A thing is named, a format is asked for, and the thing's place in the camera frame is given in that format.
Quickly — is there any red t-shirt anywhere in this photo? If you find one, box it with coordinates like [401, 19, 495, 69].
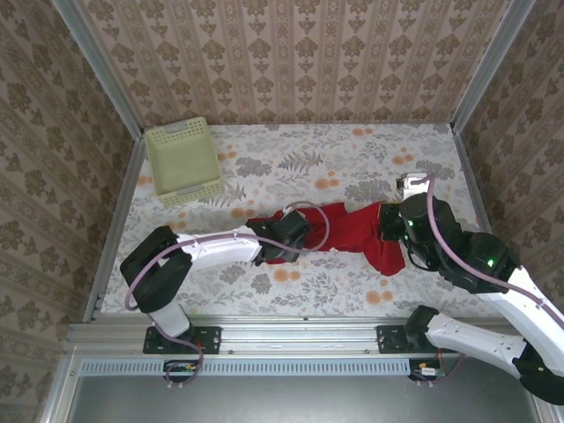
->
[246, 200, 406, 278]

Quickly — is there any pale green plastic basket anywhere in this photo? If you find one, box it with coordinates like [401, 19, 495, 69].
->
[145, 115, 226, 209]

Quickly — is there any floral patterned table cover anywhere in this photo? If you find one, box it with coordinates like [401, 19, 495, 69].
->
[100, 122, 506, 318]

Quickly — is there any small circuit board with connector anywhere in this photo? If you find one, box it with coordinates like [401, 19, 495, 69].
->
[409, 359, 444, 381]
[163, 359, 198, 382]

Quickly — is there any grey metal sheet panel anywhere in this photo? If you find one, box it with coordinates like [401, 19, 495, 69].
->
[65, 373, 541, 423]

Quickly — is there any aluminium table side rail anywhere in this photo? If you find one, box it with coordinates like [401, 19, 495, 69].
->
[83, 131, 149, 323]
[451, 130, 494, 234]

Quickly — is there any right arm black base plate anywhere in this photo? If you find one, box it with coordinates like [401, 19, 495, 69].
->
[376, 324, 459, 355]

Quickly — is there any long aluminium mounting rail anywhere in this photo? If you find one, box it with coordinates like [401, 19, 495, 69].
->
[64, 313, 542, 357]

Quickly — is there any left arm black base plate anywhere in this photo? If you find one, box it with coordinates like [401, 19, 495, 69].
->
[143, 324, 222, 355]

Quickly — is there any grey slotted cable duct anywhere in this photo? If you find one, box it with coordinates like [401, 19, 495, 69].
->
[80, 357, 413, 376]

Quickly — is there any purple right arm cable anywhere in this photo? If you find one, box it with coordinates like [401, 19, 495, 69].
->
[416, 172, 564, 389]

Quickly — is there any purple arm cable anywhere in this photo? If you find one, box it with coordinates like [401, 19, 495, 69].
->
[125, 200, 330, 390]
[416, 172, 564, 389]

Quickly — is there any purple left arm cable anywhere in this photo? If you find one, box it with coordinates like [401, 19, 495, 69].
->
[125, 200, 330, 390]

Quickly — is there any aluminium corner post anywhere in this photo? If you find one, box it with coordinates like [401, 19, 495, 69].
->
[449, 0, 538, 136]
[50, 0, 146, 137]

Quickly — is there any aluminium frame bar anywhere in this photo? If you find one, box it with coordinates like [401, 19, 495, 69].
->
[531, 398, 561, 423]
[40, 352, 83, 423]

